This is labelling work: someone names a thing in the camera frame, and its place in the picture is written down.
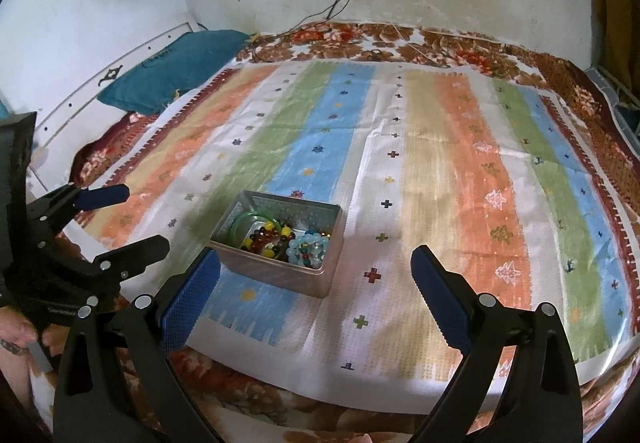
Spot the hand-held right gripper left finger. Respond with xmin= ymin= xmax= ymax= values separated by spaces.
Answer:
xmin=51 ymin=247 xmax=223 ymax=443

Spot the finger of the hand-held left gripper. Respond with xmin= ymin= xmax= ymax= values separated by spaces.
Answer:
xmin=25 ymin=184 xmax=132 ymax=250
xmin=75 ymin=234 xmax=172 ymax=314

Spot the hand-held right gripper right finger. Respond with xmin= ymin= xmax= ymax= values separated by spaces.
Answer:
xmin=409 ymin=244 xmax=585 ymax=443

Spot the green jade bangle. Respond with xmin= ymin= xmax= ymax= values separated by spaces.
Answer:
xmin=228 ymin=211 xmax=275 ymax=249

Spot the silver metal tin box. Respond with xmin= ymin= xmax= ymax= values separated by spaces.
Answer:
xmin=208 ymin=189 xmax=344 ymax=299

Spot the dark red beaded bracelet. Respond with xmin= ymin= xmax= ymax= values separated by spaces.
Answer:
xmin=249 ymin=230 xmax=291 ymax=265

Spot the yellow and black beaded bracelet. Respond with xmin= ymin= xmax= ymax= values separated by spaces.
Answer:
xmin=241 ymin=219 xmax=297 ymax=260

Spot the light blue beaded bracelet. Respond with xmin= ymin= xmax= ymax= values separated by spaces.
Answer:
xmin=287 ymin=231 xmax=334 ymax=270

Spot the person's left hand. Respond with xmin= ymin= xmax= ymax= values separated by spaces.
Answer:
xmin=0 ymin=306 xmax=45 ymax=366

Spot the striped woven mat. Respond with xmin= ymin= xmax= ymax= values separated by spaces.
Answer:
xmin=62 ymin=60 xmax=639 ymax=407

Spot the teal pillow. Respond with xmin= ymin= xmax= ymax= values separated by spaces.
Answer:
xmin=97 ymin=29 xmax=249 ymax=116

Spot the yellow cloth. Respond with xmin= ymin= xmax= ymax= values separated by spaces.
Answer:
xmin=597 ymin=0 xmax=640 ymax=70

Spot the white bed frame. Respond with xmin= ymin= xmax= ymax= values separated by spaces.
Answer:
xmin=27 ymin=20 xmax=202 ymax=184

